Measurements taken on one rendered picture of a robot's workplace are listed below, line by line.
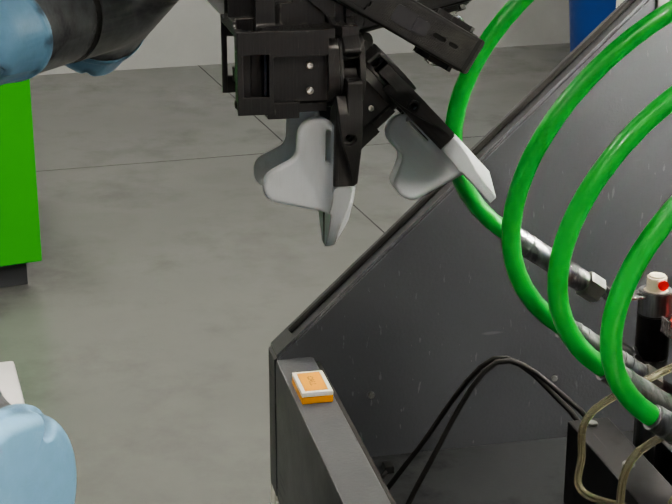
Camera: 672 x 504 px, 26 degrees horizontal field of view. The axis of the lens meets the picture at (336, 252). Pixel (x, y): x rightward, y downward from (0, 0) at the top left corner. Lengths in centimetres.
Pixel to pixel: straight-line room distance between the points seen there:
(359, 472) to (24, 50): 47
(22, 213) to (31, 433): 380
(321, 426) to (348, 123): 48
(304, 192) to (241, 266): 368
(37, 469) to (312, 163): 35
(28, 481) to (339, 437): 68
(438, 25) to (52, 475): 41
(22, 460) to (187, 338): 343
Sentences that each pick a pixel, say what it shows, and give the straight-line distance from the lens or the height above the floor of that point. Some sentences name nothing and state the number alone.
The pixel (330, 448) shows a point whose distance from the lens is 129.
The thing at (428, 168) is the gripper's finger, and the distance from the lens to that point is 106.
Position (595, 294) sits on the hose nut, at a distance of 118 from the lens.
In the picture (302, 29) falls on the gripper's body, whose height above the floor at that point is 136.
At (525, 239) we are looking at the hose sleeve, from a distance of 114.
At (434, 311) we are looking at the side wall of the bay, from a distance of 149.
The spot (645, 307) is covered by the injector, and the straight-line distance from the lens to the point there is 120.
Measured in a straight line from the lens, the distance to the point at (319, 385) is 138.
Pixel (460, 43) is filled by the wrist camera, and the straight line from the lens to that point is 94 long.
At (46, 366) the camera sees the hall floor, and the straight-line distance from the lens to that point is 393.
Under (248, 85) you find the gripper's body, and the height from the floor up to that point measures 133.
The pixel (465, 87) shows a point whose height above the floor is 129.
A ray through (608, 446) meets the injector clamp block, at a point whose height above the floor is 98.
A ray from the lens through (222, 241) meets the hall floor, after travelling 486.
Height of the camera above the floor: 152
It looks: 19 degrees down
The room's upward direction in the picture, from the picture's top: straight up
